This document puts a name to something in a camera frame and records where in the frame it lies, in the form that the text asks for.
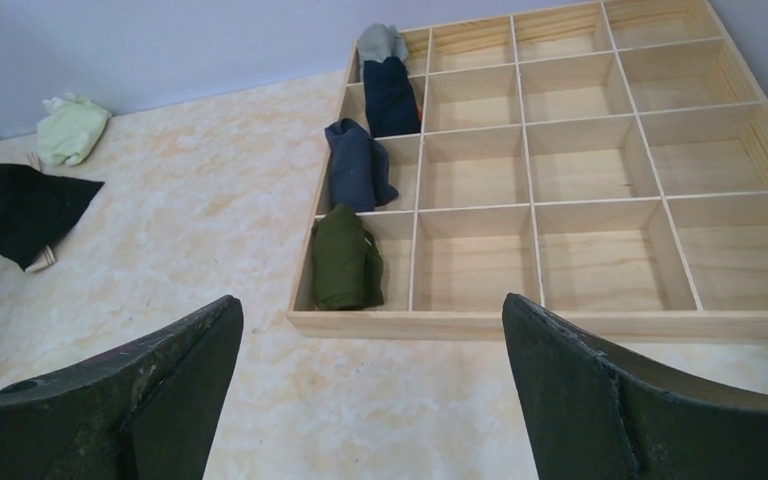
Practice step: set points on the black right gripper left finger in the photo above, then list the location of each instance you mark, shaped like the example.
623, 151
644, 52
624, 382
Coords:
148, 409

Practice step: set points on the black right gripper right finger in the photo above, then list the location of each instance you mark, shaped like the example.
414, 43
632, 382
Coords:
596, 410

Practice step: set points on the dark green underwear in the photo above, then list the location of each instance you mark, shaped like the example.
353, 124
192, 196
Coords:
347, 265

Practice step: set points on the navy underwear cream waistband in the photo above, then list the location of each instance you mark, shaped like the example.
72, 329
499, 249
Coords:
359, 168

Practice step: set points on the navy orange underwear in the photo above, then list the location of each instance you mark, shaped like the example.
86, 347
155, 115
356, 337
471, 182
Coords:
390, 102

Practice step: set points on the grey underwear white waistband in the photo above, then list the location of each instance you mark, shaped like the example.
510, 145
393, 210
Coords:
379, 42

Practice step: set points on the black underwear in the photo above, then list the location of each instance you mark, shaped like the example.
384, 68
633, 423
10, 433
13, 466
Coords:
38, 210

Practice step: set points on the light green underwear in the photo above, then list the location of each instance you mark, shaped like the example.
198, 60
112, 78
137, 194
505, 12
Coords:
70, 131

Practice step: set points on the wooden compartment tray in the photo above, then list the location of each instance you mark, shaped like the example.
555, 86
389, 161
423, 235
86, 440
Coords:
607, 160

